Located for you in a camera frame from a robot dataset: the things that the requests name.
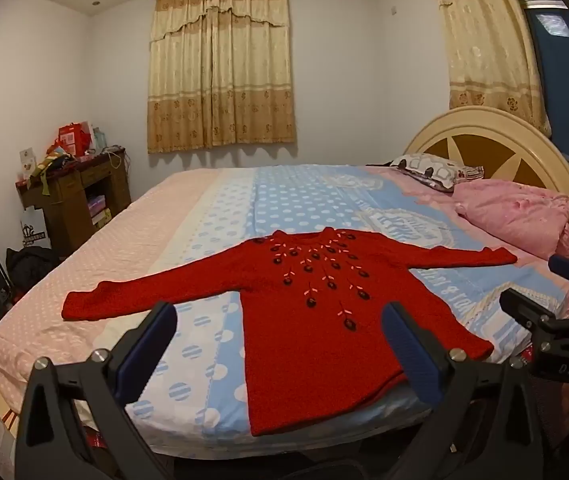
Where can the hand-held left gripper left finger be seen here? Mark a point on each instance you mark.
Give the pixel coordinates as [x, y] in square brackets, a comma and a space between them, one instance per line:
[148, 347]

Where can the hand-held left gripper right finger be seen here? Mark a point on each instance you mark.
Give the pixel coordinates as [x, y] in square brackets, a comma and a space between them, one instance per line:
[414, 355]

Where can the red embroidered sweater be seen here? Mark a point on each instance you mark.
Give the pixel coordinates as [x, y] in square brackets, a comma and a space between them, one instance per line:
[314, 360]

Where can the black backpack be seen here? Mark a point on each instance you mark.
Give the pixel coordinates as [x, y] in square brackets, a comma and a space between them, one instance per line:
[32, 267]

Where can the stack of books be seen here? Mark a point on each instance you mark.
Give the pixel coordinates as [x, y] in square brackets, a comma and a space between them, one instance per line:
[98, 210]

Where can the white shopping bag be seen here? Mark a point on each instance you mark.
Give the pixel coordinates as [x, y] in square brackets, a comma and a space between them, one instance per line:
[34, 227]

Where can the white patterned pillow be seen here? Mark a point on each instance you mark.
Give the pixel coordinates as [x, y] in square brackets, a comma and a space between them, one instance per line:
[429, 167]

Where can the cream wooden headboard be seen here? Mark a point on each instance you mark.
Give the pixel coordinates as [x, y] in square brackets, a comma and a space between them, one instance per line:
[489, 120]

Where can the dark wooden desk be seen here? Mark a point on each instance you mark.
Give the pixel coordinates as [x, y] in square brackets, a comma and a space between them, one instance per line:
[64, 195]

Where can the dark window pane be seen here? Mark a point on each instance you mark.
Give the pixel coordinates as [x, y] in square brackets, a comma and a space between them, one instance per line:
[564, 85]

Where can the bed with polka dot sheet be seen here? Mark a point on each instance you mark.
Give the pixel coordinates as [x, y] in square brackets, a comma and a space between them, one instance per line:
[289, 200]

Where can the colourful cloth heap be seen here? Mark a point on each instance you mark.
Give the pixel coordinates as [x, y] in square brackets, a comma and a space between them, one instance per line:
[54, 165]

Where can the white carton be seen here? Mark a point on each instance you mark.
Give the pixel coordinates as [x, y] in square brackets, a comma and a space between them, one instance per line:
[27, 162]

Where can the red gift bag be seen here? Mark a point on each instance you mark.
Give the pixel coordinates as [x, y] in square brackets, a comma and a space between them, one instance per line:
[72, 137]

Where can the long beige patterned curtain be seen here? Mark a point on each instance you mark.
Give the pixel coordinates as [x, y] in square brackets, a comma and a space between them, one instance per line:
[484, 50]

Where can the beige patterned window curtain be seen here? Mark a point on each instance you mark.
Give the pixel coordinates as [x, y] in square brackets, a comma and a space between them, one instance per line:
[219, 70]

